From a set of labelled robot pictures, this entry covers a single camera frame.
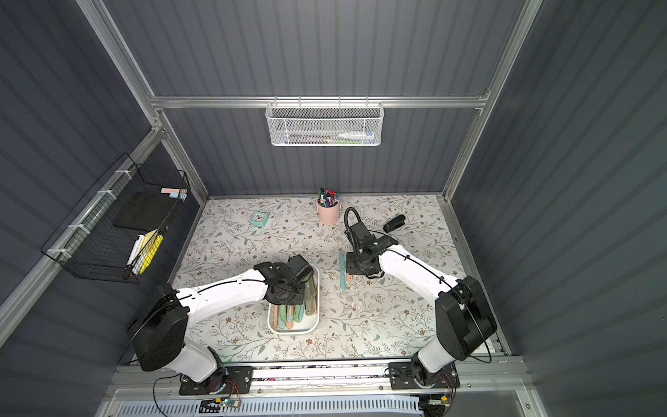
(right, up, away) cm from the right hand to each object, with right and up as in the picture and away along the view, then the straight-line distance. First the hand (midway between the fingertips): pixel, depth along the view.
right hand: (356, 267), depth 86 cm
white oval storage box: (-19, -17, -2) cm, 26 cm away
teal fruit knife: (-4, -3, +10) cm, 12 cm away
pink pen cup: (-10, +20, +19) cm, 29 cm away
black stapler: (+18, +14, +22) cm, 32 cm away
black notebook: (-63, +19, -11) cm, 66 cm away
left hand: (-19, -10, -1) cm, 22 cm away
